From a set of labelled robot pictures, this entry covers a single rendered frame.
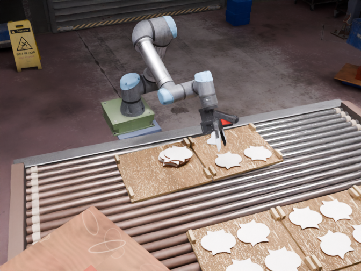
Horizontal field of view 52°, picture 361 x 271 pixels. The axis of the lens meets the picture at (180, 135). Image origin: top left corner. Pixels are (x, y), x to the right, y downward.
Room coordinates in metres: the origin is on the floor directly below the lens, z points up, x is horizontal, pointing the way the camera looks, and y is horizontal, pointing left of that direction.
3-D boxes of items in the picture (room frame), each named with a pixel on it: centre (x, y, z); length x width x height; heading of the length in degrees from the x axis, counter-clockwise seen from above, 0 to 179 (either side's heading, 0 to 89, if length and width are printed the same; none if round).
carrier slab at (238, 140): (1.60, -0.29, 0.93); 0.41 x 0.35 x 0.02; 112
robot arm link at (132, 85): (1.95, 0.29, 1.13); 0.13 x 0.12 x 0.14; 119
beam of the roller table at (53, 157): (1.82, -0.11, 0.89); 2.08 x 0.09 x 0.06; 109
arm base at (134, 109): (1.95, 0.30, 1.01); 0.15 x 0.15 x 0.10
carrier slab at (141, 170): (1.44, 0.10, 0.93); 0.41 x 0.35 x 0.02; 112
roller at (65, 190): (1.56, -0.20, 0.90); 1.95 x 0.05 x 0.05; 109
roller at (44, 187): (1.61, -0.18, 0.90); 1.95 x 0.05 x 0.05; 109
